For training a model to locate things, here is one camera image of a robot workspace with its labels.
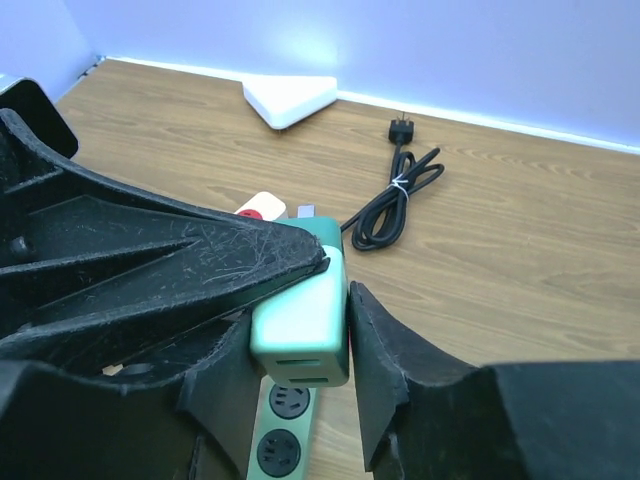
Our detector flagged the black cord of green strip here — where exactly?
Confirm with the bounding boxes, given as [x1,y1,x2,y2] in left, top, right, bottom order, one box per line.
[339,112,446,252]

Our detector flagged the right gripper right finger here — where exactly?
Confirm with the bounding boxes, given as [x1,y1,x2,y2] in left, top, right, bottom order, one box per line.
[348,282,639,479]

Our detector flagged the green black power strip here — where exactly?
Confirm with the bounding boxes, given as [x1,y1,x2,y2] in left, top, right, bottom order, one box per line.
[247,217,344,479]

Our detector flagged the cream red power strip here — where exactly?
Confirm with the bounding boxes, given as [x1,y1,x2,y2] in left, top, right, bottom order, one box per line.
[234,191,288,221]

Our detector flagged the white triangular device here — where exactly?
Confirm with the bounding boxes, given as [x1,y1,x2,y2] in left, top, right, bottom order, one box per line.
[241,75,338,130]

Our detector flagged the green charger plug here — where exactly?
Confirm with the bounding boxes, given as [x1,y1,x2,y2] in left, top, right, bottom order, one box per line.
[250,245,350,388]

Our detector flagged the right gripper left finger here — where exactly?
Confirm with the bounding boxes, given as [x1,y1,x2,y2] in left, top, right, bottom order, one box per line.
[1,109,329,479]

